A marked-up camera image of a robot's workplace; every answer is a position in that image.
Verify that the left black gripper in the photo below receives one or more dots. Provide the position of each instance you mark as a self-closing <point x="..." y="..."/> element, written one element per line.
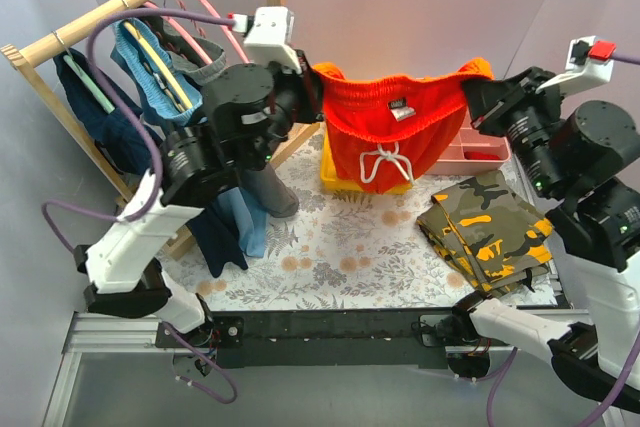
<point x="307" y="89"/>

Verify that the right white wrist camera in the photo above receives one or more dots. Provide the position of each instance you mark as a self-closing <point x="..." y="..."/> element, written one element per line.
<point x="589" y="64"/>

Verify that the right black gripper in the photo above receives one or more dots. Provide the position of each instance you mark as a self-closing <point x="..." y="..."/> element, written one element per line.
<point x="489" y="110"/>

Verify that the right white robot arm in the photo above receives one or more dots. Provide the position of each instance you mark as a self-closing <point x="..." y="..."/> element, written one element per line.
<point x="598" y="360"/>

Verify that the yellow plastic bin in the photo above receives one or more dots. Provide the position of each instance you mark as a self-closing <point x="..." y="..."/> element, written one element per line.
<point x="328" y="173"/>

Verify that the light blue shorts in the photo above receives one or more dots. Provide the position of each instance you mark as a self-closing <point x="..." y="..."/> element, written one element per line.
<point x="159" y="110"/>

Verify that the red cloth in organizer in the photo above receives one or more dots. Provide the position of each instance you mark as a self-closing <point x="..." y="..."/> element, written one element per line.
<point x="480" y="156"/>

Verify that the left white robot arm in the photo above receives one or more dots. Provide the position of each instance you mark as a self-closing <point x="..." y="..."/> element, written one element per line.
<point x="126" y="278"/>

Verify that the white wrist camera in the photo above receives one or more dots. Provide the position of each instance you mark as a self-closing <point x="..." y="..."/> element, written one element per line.
<point x="589" y="64"/>
<point x="268" y="40"/>

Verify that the empty pink hanger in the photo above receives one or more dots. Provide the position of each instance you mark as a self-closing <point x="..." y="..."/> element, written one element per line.
<point x="227" y="30"/>

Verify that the orange red shorts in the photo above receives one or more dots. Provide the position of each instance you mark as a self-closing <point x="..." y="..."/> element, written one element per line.
<point x="390" y="131"/>

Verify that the floral table mat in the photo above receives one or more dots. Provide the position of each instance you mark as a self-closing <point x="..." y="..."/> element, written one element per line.
<point x="342" y="250"/>

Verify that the yellow hanger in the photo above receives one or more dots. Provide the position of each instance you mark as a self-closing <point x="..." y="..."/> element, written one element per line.
<point x="178" y="95"/>

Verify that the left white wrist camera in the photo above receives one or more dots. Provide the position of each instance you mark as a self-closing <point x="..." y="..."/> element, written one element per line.
<point x="268" y="40"/>

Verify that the mint green hanger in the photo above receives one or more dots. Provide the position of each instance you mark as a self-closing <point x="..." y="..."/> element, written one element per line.
<point x="89" y="84"/>

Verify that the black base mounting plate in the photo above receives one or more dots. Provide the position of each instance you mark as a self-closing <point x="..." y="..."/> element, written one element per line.
<point x="336" y="338"/>

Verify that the wooden clothes rack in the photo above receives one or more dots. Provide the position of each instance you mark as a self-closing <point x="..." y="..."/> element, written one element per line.
<point x="26" y="59"/>

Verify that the navy blue shorts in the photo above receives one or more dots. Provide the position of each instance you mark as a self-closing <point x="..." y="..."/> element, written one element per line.
<point x="217" y="229"/>

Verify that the camouflage shorts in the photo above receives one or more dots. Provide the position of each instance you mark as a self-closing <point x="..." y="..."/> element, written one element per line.
<point x="488" y="233"/>

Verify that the pink hanger with grey shorts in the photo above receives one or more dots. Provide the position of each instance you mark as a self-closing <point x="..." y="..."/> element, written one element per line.
<point x="185" y="35"/>

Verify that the grey shorts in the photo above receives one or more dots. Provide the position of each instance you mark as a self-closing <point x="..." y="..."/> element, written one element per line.
<point x="264" y="185"/>

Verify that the pink compartment organizer box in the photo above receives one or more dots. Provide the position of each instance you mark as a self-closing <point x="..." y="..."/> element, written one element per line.
<point x="452" y="161"/>

